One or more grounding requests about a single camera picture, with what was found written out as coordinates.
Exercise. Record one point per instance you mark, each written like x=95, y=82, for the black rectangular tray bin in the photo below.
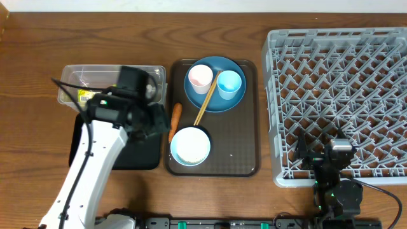
x=134, y=156

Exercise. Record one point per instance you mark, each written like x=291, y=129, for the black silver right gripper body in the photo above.
x=317, y=158

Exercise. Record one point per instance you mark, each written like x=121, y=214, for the pink plastic cup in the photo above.
x=200, y=77

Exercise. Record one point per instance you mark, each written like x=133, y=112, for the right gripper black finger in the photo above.
x=340, y=134
x=301, y=150

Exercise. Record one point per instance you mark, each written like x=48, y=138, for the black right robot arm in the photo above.
x=338, y=200

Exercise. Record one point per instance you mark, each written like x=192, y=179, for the light blue bowl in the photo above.
x=190, y=146

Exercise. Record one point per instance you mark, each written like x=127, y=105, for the grey plastic dishwasher rack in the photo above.
x=319, y=81

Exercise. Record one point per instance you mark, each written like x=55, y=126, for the yellow green snack wrapper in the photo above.
x=85, y=95

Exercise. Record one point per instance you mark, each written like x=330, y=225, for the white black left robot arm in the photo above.
x=111, y=122

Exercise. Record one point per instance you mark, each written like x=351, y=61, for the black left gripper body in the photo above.
x=151, y=122

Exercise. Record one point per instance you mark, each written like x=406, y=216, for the clear plastic waste bin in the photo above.
x=103, y=76

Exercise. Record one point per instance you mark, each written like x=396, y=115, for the dark blue plate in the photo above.
x=216, y=103

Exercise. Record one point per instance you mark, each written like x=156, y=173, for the light blue plastic cup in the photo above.
x=228, y=83

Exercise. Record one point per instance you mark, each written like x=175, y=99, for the orange carrot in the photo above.
x=176, y=115

